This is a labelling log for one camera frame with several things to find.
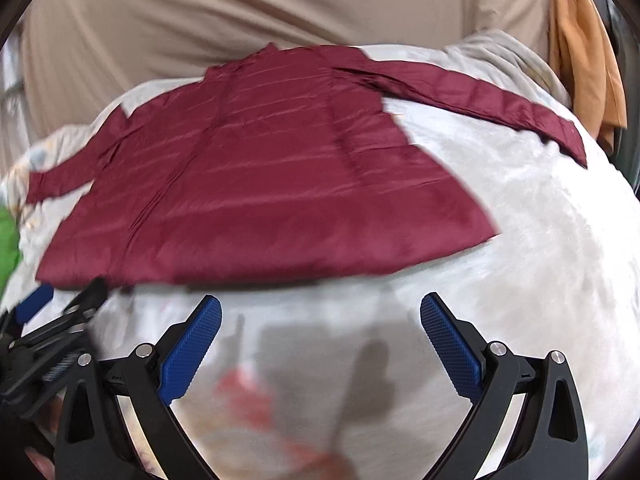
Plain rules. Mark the white fleece blanket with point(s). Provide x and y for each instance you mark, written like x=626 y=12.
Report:
x=337 y=380

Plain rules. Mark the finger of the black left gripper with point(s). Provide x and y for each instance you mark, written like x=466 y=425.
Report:
x=74 y=318

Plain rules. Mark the orange hanging cloth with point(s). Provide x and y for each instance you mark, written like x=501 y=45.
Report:
x=582 y=56

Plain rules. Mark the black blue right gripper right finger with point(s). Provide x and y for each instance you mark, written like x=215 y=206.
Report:
x=549 y=438

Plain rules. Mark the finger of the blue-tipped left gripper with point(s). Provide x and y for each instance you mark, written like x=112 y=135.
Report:
x=13 y=321

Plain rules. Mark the maroon puffer jacket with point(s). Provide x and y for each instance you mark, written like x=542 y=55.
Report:
x=282 y=166

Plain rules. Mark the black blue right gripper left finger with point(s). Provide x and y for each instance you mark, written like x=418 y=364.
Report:
x=93 y=441

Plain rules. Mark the green cloth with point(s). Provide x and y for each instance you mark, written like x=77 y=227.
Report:
x=10 y=255

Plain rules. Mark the beige backdrop curtain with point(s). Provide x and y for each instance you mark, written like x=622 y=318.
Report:
x=78 y=55

